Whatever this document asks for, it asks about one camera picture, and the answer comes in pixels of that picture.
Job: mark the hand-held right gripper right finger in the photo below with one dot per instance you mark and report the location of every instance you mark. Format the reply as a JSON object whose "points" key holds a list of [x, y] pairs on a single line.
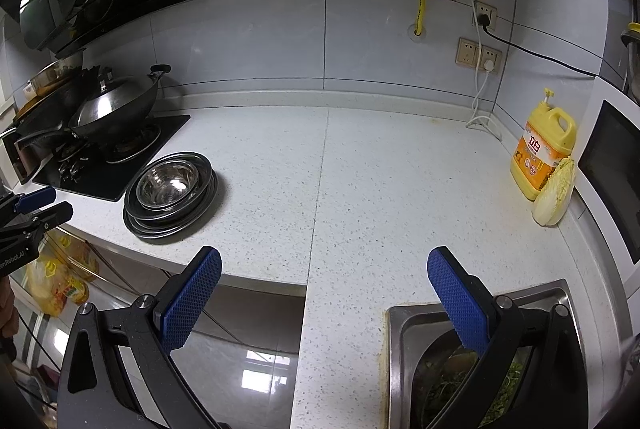
{"points": [[457, 299]]}

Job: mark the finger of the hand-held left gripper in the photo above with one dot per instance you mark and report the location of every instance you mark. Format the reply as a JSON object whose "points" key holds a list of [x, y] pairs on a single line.
{"points": [[37, 199], [52, 215]]}

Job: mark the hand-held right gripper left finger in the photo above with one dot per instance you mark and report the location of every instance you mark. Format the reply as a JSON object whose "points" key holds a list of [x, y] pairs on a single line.
{"points": [[194, 296]]}

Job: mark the large labelled steel plate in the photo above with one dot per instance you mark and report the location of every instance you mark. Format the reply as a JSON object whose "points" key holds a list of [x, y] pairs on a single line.
{"points": [[170, 235]]}

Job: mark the plain steel plate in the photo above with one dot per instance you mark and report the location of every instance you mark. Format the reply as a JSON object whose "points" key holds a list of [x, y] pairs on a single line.
{"points": [[175, 219]]}

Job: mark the small flared steel bowl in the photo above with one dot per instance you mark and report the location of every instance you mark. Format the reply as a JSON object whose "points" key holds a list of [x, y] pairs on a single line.
{"points": [[194, 179]]}

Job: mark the person's left forearm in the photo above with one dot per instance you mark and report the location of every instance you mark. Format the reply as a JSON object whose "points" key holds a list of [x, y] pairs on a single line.
{"points": [[7, 314]]}

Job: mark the dark brown container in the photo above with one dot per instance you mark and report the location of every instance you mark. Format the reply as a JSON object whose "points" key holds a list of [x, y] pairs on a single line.
{"points": [[17, 159]]}

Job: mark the yellow cooking oil bottle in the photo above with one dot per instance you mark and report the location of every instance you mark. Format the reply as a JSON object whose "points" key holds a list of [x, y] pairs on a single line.
{"points": [[60, 279]]}

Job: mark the brown base cabinet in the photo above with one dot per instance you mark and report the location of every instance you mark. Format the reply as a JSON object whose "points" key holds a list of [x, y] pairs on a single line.
{"points": [[250, 314]]}

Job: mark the black gas stove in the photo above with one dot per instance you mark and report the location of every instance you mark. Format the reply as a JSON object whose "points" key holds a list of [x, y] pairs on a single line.
{"points": [[105, 181]]}

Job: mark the steel sink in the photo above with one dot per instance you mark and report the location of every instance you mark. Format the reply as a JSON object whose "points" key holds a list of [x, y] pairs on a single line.
{"points": [[530, 296]]}

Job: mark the black frying pan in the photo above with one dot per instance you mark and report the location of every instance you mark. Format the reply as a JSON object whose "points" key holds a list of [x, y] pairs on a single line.
{"points": [[47, 114]]}

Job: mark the steel basin with greens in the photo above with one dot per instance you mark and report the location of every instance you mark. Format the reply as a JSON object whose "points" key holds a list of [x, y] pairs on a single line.
{"points": [[440, 384]]}

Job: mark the steel wok lid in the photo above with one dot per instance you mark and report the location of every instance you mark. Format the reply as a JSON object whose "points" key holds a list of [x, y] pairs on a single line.
{"points": [[107, 104]]}

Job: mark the black wok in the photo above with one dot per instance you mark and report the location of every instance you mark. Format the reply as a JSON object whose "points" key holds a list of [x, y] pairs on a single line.
{"points": [[132, 119]]}

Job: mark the steel pan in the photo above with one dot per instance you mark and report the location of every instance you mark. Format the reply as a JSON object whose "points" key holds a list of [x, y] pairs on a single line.
{"points": [[52, 71]]}

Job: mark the napa cabbage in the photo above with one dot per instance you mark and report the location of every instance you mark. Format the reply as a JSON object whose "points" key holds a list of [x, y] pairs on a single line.
{"points": [[552, 201]]}

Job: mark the yellow detergent bottle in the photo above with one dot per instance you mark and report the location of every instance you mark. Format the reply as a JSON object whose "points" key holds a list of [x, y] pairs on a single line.
{"points": [[537, 159]]}

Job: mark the white microwave oven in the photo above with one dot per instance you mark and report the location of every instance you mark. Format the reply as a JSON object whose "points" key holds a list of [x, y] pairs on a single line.
{"points": [[615, 179]]}

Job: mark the white plug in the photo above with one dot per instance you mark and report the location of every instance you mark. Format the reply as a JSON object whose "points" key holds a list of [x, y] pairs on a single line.
{"points": [[488, 64]]}

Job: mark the black plug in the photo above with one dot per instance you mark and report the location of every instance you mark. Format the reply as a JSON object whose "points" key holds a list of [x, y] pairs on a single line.
{"points": [[485, 18]]}

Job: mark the glass jar with yellow lid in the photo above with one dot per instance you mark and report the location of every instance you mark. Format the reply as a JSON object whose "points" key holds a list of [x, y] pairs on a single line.
{"points": [[632, 64]]}

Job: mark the white wall socket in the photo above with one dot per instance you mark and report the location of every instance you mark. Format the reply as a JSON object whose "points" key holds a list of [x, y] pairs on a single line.
{"points": [[485, 5]]}

